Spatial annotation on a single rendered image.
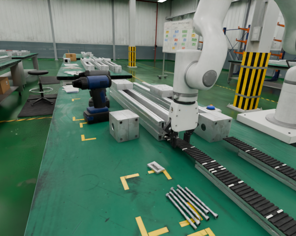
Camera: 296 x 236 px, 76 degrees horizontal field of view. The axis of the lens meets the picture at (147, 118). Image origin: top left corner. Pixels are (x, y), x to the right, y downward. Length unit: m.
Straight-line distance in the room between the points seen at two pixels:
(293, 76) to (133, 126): 0.72
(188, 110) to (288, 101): 0.54
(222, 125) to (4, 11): 15.83
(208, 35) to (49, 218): 0.58
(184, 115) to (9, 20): 15.70
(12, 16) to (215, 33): 15.71
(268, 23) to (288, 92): 3.09
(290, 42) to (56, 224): 1.04
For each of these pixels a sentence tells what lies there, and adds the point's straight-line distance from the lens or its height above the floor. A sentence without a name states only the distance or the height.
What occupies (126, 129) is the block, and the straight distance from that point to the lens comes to 0.73.
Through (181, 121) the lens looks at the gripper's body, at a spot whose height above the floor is 0.90.
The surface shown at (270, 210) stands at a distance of 0.52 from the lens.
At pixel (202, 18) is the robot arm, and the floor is 1.21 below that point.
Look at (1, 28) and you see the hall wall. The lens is 16.19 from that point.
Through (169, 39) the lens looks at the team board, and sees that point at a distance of 7.10.
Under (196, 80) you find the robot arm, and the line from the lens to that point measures 0.54.
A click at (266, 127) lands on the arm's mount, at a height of 0.81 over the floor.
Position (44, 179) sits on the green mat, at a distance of 0.62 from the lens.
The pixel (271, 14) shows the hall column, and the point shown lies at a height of 1.70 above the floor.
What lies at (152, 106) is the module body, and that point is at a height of 0.86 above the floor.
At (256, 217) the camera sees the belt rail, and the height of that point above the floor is 0.79.
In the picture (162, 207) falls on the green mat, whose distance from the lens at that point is 0.49.
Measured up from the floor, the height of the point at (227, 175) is 0.81.
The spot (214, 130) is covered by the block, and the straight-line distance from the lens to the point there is 0.79.
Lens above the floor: 1.13
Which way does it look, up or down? 21 degrees down
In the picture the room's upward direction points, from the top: 2 degrees clockwise
